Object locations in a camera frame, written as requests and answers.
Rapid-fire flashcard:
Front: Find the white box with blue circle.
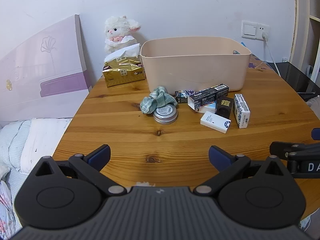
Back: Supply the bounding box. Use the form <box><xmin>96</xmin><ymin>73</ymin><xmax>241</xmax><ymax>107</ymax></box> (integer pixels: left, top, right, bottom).
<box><xmin>200</xmin><ymin>111</ymin><xmax>231</xmax><ymax>134</ymax></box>

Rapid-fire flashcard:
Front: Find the purple and white headboard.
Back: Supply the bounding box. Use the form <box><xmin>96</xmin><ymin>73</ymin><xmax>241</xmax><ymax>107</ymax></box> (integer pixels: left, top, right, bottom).
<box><xmin>0</xmin><ymin>14</ymin><xmax>93</xmax><ymax>122</ymax></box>

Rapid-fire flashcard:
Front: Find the light blue packet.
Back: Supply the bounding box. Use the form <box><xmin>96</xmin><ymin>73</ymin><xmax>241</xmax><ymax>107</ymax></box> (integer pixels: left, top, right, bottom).
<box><xmin>197</xmin><ymin>102</ymin><xmax>217</xmax><ymax>114</ymax></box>

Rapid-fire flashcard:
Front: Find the white plug with cable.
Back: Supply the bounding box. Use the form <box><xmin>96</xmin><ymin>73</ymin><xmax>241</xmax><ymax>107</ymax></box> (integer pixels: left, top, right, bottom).
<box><xmin>261</xmin><ymin>31</ymin><xmax>282</xmax><ymax>75</ymax></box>

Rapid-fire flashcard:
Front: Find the white box with blue pattern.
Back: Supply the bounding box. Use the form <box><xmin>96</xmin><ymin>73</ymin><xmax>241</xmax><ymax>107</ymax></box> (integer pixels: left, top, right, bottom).
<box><xmin>233</xmin><ymin>94</ymin><xmax>251</xmax><ymax>129</ymax></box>

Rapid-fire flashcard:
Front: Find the green plaid scrunchie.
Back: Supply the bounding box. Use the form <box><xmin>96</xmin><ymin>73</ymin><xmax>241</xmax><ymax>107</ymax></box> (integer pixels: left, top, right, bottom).
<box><xmin>139</xmin><ymin>86</ymin><xmax>178</xmax><ymax>115</ymax></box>

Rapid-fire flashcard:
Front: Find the black glass side table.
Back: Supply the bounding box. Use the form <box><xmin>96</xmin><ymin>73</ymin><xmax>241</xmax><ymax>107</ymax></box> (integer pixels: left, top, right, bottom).
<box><xmin>276</xmin><ymin>61</ymin><xmax>320</xmax><ymax>102</ymax></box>

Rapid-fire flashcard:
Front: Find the long black carton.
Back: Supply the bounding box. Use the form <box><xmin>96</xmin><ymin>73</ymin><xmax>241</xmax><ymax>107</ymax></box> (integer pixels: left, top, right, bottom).
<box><xmin>187</xmin><ymin>84</ymin><xmax>230</xmax><ymax>110</ymax></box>

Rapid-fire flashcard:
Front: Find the beige plastic bin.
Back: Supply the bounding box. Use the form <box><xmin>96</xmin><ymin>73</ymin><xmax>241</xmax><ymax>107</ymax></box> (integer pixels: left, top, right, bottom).
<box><xmin>140</xmin><ymin>36</ymin><xmax>252</xmax><ymax>92</ymax></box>

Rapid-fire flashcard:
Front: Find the white plush lamb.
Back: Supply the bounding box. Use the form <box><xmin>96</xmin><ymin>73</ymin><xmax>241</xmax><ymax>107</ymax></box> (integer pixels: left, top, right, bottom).
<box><xmin>104</xmin><ymin>16</ymin><xmax>142</xmax><ymax>54</ymax></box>

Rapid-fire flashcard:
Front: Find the wooden shelf unit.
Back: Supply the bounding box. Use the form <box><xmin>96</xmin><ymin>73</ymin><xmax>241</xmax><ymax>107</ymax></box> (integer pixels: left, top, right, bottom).
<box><xmin>292</xmin><ymin>0</ymin><xmax>320</xmax><ymax>80</ymax></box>

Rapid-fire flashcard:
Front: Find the white wall switch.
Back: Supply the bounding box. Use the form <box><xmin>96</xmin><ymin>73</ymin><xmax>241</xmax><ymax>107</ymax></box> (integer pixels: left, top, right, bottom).
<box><xmin>241</xmin><ymin>20</ymin><xmax>257</xmax><ymax>38</ymax></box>

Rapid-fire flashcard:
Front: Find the floral quilt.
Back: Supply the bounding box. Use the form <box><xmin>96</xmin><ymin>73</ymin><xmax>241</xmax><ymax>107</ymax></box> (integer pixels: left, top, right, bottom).
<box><xmin>0</xmin><ymin>165</ymin><xmax>22</xmax><ymax>230</ymax></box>

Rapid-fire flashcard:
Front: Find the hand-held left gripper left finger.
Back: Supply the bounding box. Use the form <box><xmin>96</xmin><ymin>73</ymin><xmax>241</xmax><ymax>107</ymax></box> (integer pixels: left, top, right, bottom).
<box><xmin>34</xmin><ymin>144</ymin><xmax>127</xmax><ymax>196</ymax></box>

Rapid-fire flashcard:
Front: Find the light blue checked blanket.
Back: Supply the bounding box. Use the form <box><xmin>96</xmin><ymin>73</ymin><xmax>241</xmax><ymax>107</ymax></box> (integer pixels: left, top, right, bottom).
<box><xmin>0</xmin><ymin>120</ymin><xmax>33</xmax><ymax>168</ymax></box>

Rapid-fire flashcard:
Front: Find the small black battery pack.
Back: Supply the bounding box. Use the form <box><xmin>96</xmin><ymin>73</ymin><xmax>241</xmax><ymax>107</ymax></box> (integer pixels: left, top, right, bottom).
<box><xmin>174</xmin><ymin>89</ymin><xmax>195</xmax><ymax>104</ymax></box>

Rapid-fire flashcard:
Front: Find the black box with gold print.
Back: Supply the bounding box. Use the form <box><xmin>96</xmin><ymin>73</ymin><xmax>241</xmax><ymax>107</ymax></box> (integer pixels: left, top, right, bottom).
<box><xmin>215</xmin><ymin>96</ymin><xmax>235</xmax><ymax>118</ymax></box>

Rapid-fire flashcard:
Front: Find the white wall socket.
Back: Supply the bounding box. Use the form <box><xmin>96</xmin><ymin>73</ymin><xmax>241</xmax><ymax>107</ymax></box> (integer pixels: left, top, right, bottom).
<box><xmin>256</xmin><ymin>23</ymin><xmax>270</xmax><ymax>40</ymax></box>

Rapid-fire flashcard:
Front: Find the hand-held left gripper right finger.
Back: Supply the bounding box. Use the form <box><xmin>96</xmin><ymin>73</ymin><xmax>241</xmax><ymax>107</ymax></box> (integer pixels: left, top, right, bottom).
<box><xmin>194</xmin><ymin>145</ymin><xmax>287</xmax><ymax>196</ymax></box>

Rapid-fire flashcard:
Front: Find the gold tissue pack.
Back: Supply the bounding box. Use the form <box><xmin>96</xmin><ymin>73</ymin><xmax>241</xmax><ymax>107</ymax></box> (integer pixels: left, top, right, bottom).
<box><xmin>102</xmin><ymin>43</ymin><xmax>146</xmax><ymax>88</ymax></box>

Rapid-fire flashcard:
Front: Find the round metal tin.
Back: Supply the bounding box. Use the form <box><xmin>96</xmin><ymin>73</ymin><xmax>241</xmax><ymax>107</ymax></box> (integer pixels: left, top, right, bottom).
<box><xmin>153</xmin><ymin>104</ymin><xmax>178</xmax><ymax>125</ymax></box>

